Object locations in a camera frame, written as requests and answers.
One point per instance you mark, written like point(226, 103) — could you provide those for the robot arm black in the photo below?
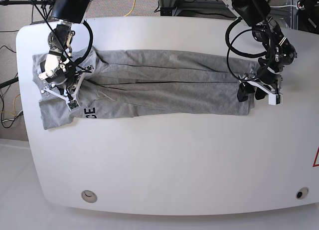
point(255, 14)
point(67, 12)

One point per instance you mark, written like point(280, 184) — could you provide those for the right table grommet hole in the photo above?
point(302, 193)

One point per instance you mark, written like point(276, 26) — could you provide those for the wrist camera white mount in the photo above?
point(71, 102)
point(273, 99)

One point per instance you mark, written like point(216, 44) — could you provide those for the table grommet hole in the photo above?
point(302, 193)
point(89, 196)

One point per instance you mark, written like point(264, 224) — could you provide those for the grey metal frame base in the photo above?
point(212, 8)

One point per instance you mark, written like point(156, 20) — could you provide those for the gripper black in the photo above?
point(269, 82)
point(62, 84)

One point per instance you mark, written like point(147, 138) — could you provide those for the grey T-shirt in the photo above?
point(133, 83)

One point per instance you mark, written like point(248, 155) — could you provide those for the left table grommet hole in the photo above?
point(89, 196)

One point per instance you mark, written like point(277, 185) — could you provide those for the red warning triangle sticker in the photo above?
point(316, 160)

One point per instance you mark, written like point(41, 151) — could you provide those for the black tripod stand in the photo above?
point(25, 2)

